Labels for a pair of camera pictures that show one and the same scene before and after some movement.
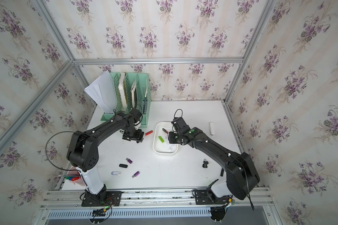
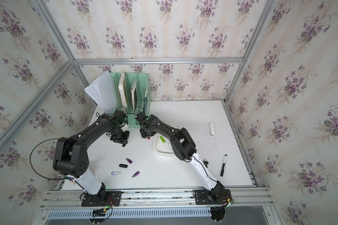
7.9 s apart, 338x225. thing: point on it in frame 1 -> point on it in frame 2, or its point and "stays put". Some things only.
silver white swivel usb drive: [116, 173] stays put
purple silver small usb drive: [129, 161] stays put
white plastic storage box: [161, 145] stays put
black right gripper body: [174, 138] -> [144, 134]
